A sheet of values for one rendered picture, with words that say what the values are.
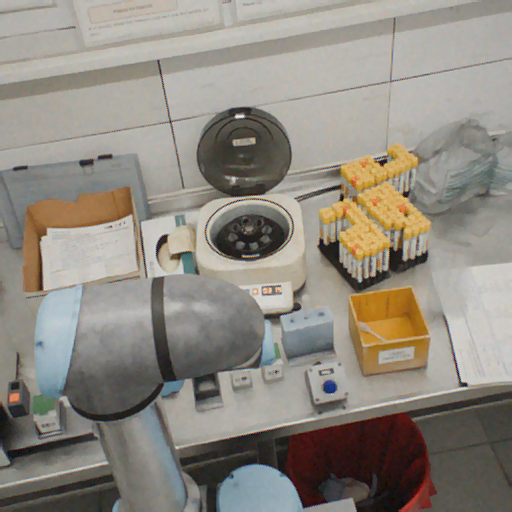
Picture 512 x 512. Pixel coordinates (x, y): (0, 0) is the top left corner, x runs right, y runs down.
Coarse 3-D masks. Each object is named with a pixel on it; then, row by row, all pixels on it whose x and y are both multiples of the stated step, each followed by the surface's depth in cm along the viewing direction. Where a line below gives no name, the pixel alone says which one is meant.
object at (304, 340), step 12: (300, 312) 152; (312, 312) 152; (324, 312) 151; (288, 324) 150; (300, 324) 150; (312, 324) 150; (324, 324) 150; (288, 336) 150; (300, 336) 151; (312, 336) 152; (324, 336) 153; (288, 348) 153; (300, 348) 154; (312, 348) 155; (324, 348) 156; (288, 360) 155; (300, 360) 155; (312, 360) 155
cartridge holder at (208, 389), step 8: (208, 376) 153; (216, 376) 151; (200, 384) 152; (208, 384) 152; (216, 384) 150; (200, 392) 148; (208, 392) 149; (216, 392) 149; (200, 400) 150; (208, 400) 149; (216, 400) 149; (200, 408) 149; (208, 408) 149
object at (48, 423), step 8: (56, 400) 143; (56, 408) 142; (40, 416) 140; (48, 416) 140; (56, 416) 141; (40, 424) 141; (48, 424) 142; (56, 424) 142; (40, 432) 143; (48, 432) 143
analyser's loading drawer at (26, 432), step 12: (60, 408) 144; (12, 420) 147; (24, 420) 147; (60, 420) 143; (72, 420) 146; (84, 420) 146; (0, 432) 145; (12, 432) 145; (24, 432) 145; (36, 432) 142; (60, 432) 143; (72, 432) 144; (84, 432) 144; (12, 444) 143; (24, 444) 143; (36, 444) 143
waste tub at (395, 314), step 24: (408, 288) 155; (360, 312) 158; (384, 312) 159; (408, 312) 160; (360, 336) 147; (384, 336) 158; (408, 336) 157; (432, 336) 145; (360, 360) 152; (384, 360) 149; (408, 360) 150
